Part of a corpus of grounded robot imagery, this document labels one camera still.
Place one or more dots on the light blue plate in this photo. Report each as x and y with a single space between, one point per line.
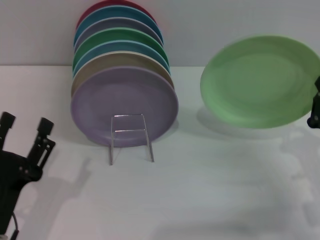
117 46

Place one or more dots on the beige plate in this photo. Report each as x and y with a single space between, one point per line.
112 60

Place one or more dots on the dark red plate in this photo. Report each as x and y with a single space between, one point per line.
92 8

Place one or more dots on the grey lavender plate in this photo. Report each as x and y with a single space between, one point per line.
120 23

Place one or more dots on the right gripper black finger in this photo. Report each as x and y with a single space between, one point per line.
316 112

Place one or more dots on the light green plate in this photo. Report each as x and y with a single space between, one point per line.
257 80

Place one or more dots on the dark green plate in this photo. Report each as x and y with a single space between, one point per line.
120 35

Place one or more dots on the lilac plate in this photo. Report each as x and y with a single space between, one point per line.
112 95

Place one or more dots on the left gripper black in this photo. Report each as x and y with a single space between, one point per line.
12 180

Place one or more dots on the teal blue plate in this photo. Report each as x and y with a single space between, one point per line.
117 12

